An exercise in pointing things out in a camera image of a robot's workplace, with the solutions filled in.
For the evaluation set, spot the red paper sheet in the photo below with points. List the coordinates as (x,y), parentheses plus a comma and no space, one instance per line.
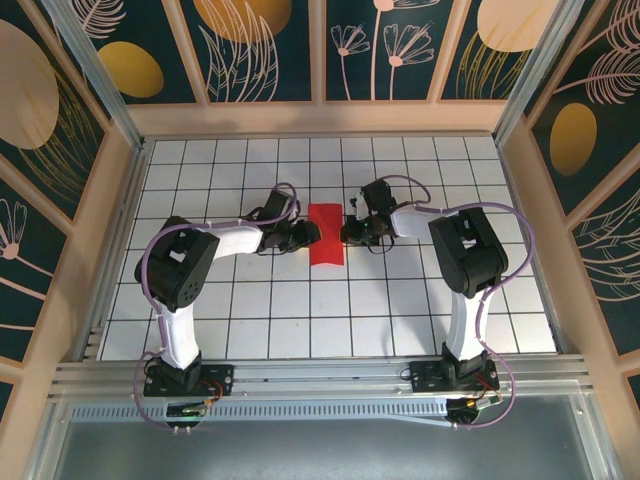
(326,240)

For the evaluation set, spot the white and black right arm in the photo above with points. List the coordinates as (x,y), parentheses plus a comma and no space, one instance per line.
(467,250)

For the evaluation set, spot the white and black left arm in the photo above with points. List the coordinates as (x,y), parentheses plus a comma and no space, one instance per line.
(180,260)

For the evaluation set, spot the grey metal tray sheet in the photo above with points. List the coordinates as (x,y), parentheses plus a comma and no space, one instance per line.
(320,450)

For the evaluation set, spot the teal panel with pink flowers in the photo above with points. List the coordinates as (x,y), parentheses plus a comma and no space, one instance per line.
(380,75)

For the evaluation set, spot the teal panel, yellow circle, leaves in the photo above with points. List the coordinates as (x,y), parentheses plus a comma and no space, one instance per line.
(240,50)

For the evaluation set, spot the small circuit board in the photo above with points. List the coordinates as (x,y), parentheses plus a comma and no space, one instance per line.
(185,412)
(467,407)

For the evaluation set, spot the teal panel, pale circle, yellow lines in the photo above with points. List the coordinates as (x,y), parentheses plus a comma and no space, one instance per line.
(500,60)

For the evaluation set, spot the teal panel with pale fern lines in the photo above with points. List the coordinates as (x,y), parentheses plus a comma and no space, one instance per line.
(610,270)

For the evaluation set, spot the teal panel, yellow oval, pale fern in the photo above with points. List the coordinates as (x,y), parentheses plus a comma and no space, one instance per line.
(590,125)

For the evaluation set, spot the teal panel, single flower, stems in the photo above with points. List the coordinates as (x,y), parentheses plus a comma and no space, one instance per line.
(25,280)

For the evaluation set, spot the teal panel, large pale disc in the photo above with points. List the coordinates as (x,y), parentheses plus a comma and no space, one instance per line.
(40,125)

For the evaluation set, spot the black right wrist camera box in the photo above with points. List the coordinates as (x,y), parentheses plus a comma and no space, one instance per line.
(377,196)

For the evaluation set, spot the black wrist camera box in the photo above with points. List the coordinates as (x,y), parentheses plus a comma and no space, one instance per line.
(278,204)
(377,196)

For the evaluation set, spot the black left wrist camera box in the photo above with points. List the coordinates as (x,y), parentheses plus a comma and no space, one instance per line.
(278,204)

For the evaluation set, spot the aluminium cross rail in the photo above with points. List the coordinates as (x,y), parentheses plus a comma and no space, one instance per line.
(320,375)

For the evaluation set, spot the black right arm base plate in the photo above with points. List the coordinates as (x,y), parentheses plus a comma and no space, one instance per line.
(425,377)

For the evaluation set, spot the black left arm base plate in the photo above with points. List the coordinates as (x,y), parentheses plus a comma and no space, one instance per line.
(220,380)

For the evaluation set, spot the aluminium side rail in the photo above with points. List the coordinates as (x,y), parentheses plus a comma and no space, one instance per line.
(535,250)
(114,260)

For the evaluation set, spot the aluminium corner post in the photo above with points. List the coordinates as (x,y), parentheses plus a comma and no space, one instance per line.
(98,75)
(533,75)

